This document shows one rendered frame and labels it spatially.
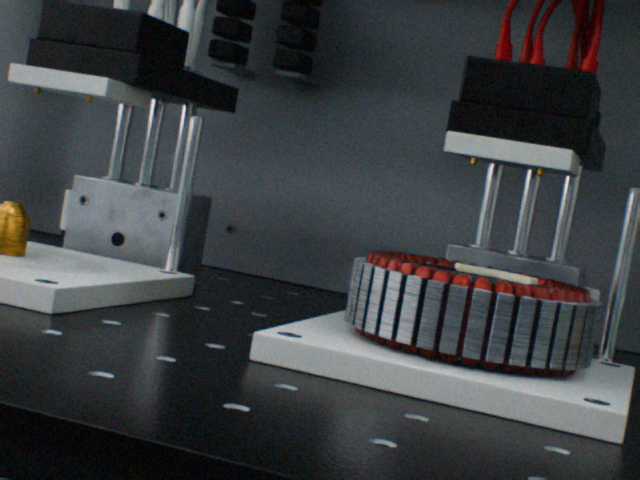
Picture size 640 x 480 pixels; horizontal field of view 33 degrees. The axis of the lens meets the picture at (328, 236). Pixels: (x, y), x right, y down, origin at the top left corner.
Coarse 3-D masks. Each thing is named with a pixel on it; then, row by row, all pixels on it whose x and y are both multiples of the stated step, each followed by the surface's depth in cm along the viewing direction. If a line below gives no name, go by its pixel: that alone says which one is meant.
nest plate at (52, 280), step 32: (0, 256) 55; (32, 256) 57; (64, 256) 60; (96, 256) 62; (0, 288) 48; (32, 288) 47; (64, 288) 48; (96, 288) 51; (128, 288) 54; (160, 288) 57; (192, 288) 61
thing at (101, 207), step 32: (96, 192) 68; (128, 192) 68; (160, 192) 67; (96, 224) 68; (128, 224) 68; (160, 224) 67; (192, 224) 69; (128, 256) 68; (160, 256) 67; (192, 256) 70
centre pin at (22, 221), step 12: (12, 204) 56; (0, 216) 55; (12, 216) 55; (24, 216) 56; (0, 228) 55; (12, 228) 55; (24, 228) 56; (0, 240) 55; (12, 240) 56; (24, 240) 56; (0, 252) 55; (12, 252) 56; (24, 252) 56
